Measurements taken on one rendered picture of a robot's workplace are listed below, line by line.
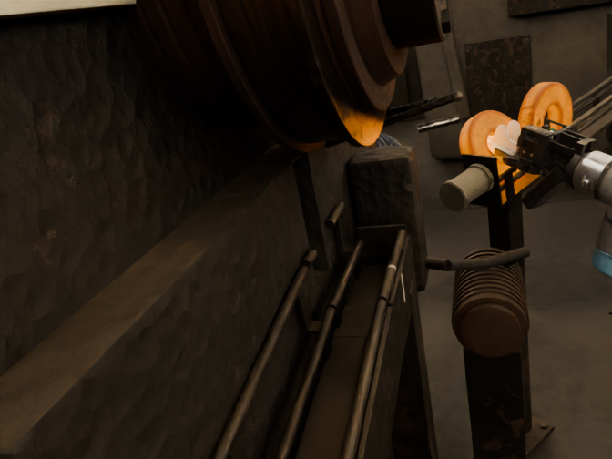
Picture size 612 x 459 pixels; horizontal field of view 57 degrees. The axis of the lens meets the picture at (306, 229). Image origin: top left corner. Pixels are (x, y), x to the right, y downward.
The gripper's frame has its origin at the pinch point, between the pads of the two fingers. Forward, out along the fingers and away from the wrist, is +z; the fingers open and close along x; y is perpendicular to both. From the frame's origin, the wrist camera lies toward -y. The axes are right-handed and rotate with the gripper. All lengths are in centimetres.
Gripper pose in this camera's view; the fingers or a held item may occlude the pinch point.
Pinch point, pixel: (489, 142)
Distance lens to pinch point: 119.0
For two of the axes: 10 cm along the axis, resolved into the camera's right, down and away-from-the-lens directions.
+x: -8.2, 3.2, -4.8
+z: -5.8, -4.4, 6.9
